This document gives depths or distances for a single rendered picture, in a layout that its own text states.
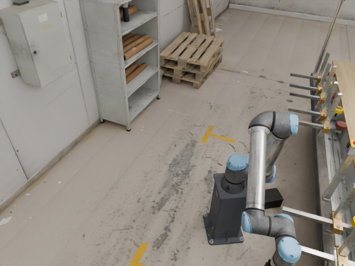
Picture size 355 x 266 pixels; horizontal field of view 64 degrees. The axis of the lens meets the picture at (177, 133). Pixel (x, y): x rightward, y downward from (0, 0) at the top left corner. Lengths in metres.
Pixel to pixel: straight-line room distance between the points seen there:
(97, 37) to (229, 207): 2.17
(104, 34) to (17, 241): 2.11
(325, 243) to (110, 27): 2.61
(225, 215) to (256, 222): 1.02
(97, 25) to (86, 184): 1.65
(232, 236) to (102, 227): 1.16
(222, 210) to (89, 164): 1.66
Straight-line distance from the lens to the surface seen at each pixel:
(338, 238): 2.23
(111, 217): 2.82
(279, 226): 1.40
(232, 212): 2.37
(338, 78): 3.53
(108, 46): 3.21
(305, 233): 2.95
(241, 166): 2.04
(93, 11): 3.19
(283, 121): 1.61
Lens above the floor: 2.28
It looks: 39 degrees down
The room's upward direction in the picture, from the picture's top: 2 degrees clockwise
